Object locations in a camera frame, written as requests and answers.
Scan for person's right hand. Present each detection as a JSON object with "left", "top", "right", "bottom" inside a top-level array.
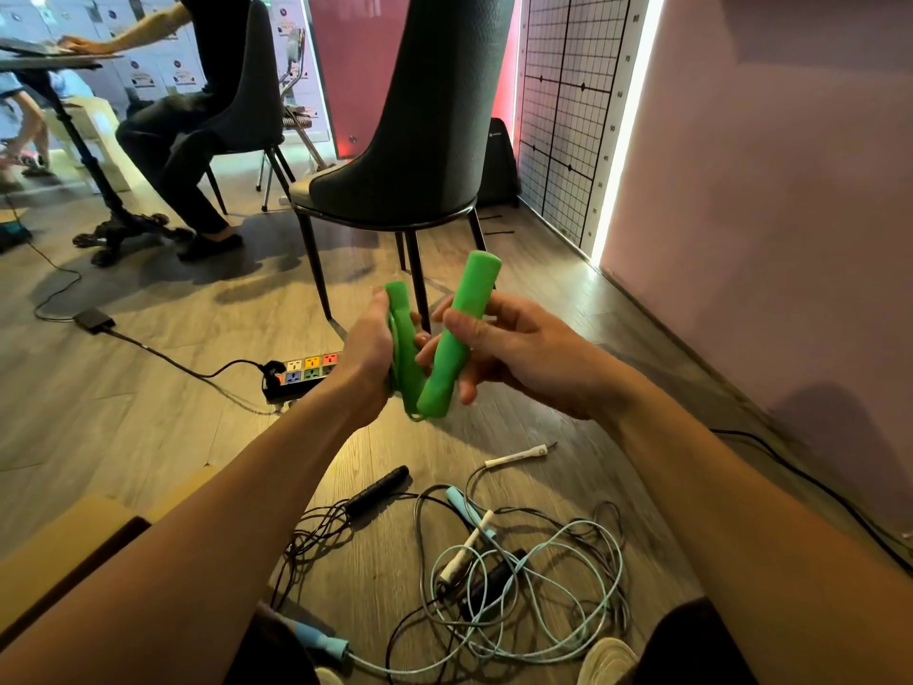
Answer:
[{"left": 416, "top": 291, "right": 637, "bottom": 423}]

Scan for person's left hand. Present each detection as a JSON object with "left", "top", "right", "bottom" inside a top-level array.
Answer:
[{"left": 330, "top": 287, "right": 395, "bottom": 429}]

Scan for green foam jump rope handle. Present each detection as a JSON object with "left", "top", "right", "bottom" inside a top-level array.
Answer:
[
  {"left": 384, "top": 281, "right": 430, "bottom": 423},
  {"left": 417, "top": 250, "right": 503, "bottom": 421}
]

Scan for person's right forearm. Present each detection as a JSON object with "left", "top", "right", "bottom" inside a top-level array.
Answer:
[{"left": 598, "top": 371, "right": 913, "bottom": 685}]

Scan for person's left forearm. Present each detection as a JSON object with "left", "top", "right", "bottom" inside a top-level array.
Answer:
[{"left": 0, "top": 374, "right": 382, "bottom": 685}]

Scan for black power strip colourful sockets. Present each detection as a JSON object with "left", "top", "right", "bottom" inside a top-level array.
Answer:
[{"left": 261, "top": 351, "right": 342, "bottom": 406}]

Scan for black bag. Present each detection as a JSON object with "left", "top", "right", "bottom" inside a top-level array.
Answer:
[{"left": 476, "top": 117, "right": 522, "bottom": 208}]

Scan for dark grey upholstered chair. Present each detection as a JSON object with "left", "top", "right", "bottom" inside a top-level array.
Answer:
[
  {"left": 288, "top": 0, "right": 519, "bottom": 334},
  {"left": 170, "top": 0, "right": 298, "bottom": 216}
]

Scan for metal folding chair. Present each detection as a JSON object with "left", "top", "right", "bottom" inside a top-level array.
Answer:
[{"left": 255, "top": 27, "right": 330, "bottom": 213}]

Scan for white grid board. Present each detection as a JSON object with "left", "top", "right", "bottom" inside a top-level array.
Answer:
[{"left": 514, "top": 0, "right": 651, "bottom": 259}]

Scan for white light strip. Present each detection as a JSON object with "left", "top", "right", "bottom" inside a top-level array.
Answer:
[{"left": 589, "top": 0, "right": 669, "bottom": 269}]

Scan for white box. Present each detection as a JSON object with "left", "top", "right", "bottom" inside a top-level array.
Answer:
[{"left": 41, "top": 95, "right": 135, "bottom": 195}]

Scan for black stand table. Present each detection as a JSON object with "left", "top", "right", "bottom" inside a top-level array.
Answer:
[{"left": 0, "top": 52, "right": 195, "bottom": 269}]

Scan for black shorts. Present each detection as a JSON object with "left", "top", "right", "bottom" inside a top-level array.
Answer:
[{"left": 223, "top": 597, "right": 758, "bottom": 685}]

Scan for brown cardboard box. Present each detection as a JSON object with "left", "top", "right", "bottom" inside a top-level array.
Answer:
[{"left": 0, "top": 463, "right": 223, "bottom": 636}]

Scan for laptop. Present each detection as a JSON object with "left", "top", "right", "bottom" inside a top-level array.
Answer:
[{"left": 0, "top": 37, "right": 75, "bottom": 58}]

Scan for white jump rope handle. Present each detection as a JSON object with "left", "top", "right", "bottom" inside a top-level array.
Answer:
[
  {"left": 437, "top": 509, "right": 496, "bottom": 587},
  {"left": 484, "top": 442, "right": 551, "bottom": 470}
]

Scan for light blue jump rope handle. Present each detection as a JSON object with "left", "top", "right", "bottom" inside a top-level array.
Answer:
[
  {"left": 445, "top": 485, "right": 498, "bottom": 541},
  {"left": 258, "top": 601, "right": 352, "bottom": 662}
]

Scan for black jump rope handle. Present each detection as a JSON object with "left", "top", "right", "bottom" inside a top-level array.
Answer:
[
  {"left": 458, "top": 548, "right": 529, "bottom": 623},
  {"left": 344, "top": 465, "right": 412, "bottom": 520}
]

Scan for black power strip cable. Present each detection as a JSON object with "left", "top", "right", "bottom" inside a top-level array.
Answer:
[{"left": 106, "top": 328, "right": 272, "bottom": 382}]

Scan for light blue jump rope cord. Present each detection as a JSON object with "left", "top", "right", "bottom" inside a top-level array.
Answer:
[{"left": 347, "top": 519, "right": 629, "bottom": 680}]

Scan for thin black adapter cable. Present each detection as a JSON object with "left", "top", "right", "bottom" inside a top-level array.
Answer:
[{"left": 4, "top": 196, "right": 84, "bottom": 323}]

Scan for black floor cable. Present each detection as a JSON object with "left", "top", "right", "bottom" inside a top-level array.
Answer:
[{"left": 709, "top": 428, "right": 913, "bottom": 566}]

